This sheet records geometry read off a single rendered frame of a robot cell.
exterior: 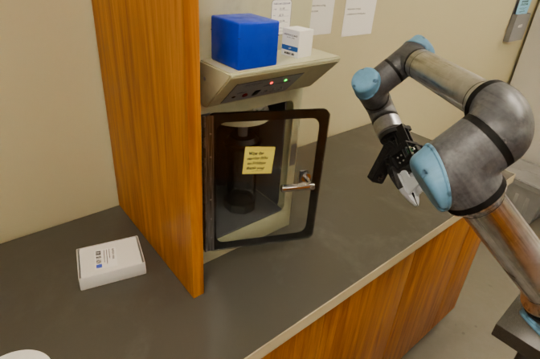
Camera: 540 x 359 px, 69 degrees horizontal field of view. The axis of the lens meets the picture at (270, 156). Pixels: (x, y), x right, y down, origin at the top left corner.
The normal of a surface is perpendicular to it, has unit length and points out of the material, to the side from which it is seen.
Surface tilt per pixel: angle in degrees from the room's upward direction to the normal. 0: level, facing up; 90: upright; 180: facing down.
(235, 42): 90
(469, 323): 0
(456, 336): 0
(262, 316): 0
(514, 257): 93
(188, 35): 90
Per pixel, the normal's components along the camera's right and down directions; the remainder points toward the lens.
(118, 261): 0.07, -0.88
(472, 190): -0.18, 0.37
